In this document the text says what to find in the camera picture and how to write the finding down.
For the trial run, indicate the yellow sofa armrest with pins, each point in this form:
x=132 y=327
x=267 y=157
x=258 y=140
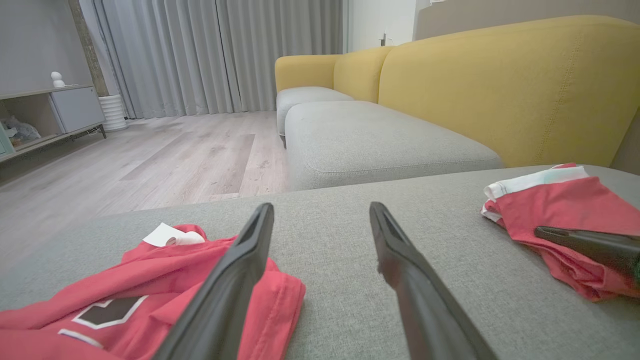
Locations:
x=305 y=70

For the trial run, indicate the red shorts with white trim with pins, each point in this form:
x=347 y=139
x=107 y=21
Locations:
x=560 y=210

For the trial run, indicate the grey pleated curtain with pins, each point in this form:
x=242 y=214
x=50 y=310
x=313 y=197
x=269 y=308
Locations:
x=200 y=55

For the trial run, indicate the small grey sofa seat cushion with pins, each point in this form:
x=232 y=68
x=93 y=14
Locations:
x=305 y=97

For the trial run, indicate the white ribbed cylinder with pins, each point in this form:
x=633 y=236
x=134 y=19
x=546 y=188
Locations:
x=113 y=112

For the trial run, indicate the large grey sofa seat cushion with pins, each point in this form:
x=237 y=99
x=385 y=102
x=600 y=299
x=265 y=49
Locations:
x=340 y=280

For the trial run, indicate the red Bulls basketball jersey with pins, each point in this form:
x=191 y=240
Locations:
x=150 y=280

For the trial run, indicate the low grey media cabinet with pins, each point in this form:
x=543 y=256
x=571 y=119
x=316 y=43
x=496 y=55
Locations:
x=75 y=107

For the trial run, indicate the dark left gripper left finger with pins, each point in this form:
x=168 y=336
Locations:
x=220 y=310

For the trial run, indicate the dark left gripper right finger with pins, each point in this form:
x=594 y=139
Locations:
x=425 y=310

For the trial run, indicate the small yellow sofa backrest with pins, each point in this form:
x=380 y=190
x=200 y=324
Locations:
x=360 y=72

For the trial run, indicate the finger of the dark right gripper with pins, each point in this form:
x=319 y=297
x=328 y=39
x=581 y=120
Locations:
x=610 y=250

